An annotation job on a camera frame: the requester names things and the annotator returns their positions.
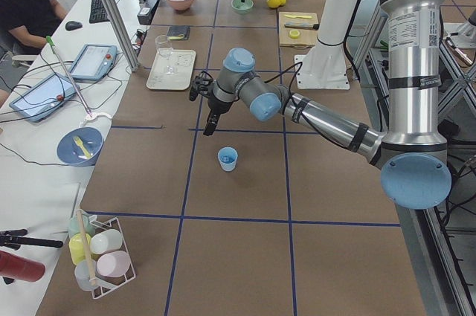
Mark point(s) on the green bowl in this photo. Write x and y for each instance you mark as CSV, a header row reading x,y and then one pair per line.
x,y
242,6

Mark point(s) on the light blue cup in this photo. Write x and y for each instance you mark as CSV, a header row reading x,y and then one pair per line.
x,y
227,157

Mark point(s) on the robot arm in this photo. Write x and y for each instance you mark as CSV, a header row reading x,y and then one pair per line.
x,y
402,138

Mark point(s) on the blue bowl with fork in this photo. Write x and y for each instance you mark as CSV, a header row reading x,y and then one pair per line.
x,y
80,147

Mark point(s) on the yellow lemon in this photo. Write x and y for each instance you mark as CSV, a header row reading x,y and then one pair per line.
x,y
273,4

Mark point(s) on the cream bear tray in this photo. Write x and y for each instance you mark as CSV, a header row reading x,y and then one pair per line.
x,y
174,74

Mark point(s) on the wooden cutting board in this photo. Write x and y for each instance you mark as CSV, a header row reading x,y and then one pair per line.
x,y
297,29

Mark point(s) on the half lemon slice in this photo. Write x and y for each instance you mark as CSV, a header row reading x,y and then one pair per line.
x,y
294,34

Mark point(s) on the yellow plastic knife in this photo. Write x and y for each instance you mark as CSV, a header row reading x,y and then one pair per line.
x,y
298,16

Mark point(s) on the grey yellow cloth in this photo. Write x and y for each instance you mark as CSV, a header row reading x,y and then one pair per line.
x,y
178,32

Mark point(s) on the steel muddler black cap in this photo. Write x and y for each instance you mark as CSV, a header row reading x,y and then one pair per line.
x,y
303,26

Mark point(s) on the clear glass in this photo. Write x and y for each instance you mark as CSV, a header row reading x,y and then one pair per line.
x,y
165,51

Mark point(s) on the teach pendant tablet far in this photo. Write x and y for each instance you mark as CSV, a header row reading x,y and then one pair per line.
x,y
94,62

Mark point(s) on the teach pendant tablet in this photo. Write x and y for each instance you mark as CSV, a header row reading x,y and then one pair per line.
x,y
44,98
94,62

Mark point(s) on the black keyboard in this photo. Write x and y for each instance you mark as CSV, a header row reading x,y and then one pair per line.
x,y
98,12

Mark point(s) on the black computer mouse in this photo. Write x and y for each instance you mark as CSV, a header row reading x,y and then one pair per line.
x,y
73,25

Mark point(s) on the teach pendant tablet near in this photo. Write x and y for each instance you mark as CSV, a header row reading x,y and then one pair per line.
x,y
44,98

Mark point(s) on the person in black shirt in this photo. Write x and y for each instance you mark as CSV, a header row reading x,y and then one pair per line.
x,y
29,22

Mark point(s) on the red bottle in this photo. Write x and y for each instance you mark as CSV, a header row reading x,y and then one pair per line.
x,y
18,268

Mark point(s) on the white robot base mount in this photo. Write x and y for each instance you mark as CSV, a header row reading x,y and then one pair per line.
x,y
324,66

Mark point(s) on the aluminium frame post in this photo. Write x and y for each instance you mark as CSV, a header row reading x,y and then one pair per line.
x,y
122,36

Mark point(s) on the white wire cup rack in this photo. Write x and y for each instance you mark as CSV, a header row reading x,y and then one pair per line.
x,y
98,250

